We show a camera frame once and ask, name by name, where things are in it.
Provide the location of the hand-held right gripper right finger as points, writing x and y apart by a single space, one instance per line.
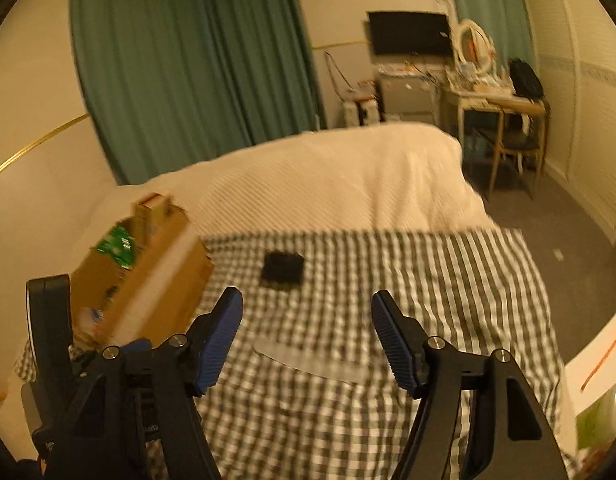
393 345

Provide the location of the white louvered wardrobe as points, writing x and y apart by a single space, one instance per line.
583 90

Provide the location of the round white mirror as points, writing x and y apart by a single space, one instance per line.
475 47

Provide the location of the grey cabinet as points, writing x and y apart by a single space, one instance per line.
405 97

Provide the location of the tan carton red top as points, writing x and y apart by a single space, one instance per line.
153 206

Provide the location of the white storage containers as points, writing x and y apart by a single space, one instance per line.
363 112

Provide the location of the wooden chair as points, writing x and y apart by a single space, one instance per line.
513 142

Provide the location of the black bag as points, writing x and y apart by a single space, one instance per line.
525 77

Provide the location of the black television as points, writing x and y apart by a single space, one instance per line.
408 32

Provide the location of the clear plastic strip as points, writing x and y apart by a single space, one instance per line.
313 362

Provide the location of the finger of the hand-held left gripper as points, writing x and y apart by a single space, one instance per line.
137 346

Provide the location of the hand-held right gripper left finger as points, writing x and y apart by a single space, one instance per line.
220 340

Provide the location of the wide green curtain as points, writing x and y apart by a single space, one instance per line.
188 60

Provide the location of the brown cardboard box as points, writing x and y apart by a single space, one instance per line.
148 285

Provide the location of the white paper bag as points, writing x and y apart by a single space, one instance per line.
588 375

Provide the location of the narrow green curtain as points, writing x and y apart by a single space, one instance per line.
493 5

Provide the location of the white bedspread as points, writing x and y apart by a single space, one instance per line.
338 175

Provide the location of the small black box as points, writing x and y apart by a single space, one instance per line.
284 270

